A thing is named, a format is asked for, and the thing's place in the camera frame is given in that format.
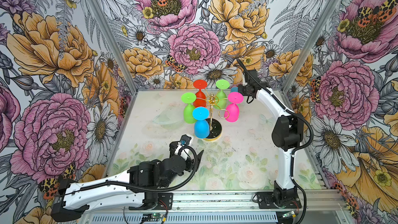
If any pink wine glass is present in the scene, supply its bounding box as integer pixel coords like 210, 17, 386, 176
224, 92, 244, 122

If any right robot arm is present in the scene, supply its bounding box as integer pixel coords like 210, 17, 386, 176
235, 59, 314, 208

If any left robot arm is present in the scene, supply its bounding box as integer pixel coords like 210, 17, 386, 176
51, 141, 204, 223

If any back green wine glass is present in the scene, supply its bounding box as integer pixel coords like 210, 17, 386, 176
216, 79, 230, 110

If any green wine glass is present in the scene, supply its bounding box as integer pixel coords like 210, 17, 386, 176
181, 92, 197, 124
216, 79, 230, 110

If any red wine glass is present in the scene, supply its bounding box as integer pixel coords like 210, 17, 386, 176
193, 79, 207, 108

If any front left green wine glass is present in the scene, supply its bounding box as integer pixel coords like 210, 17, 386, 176
181, 92, 197, 124

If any small green circuit board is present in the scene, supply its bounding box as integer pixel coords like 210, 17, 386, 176
141, 213, 167, 223

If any white vent grille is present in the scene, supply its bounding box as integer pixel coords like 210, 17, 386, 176
90, 213, 279, 224

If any gold wire wine glass rack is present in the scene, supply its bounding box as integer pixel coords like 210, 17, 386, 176
202, 92, 224, 142

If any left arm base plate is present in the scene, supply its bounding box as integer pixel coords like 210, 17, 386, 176
129, 192, 174, 211

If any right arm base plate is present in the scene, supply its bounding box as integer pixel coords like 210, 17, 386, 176
252, 191, 302, 209

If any aluminium front rail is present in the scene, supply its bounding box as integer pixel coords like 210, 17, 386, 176
169, 189, 347, 214

